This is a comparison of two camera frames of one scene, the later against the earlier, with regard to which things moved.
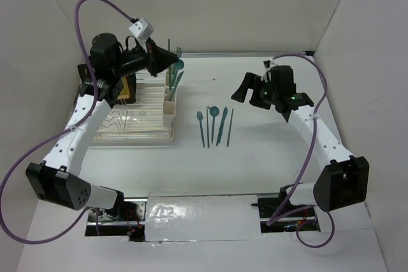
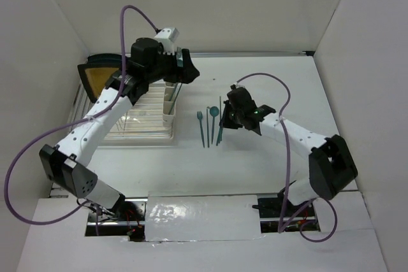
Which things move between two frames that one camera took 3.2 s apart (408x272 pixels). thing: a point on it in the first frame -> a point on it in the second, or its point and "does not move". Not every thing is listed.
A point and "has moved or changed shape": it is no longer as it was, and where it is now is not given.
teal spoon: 214,111 does not move
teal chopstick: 169,67 has moved or changed shape
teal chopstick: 207,126 does not move
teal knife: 222,124 does not move
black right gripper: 251,81 -> 225,122
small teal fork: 199,116 does not move
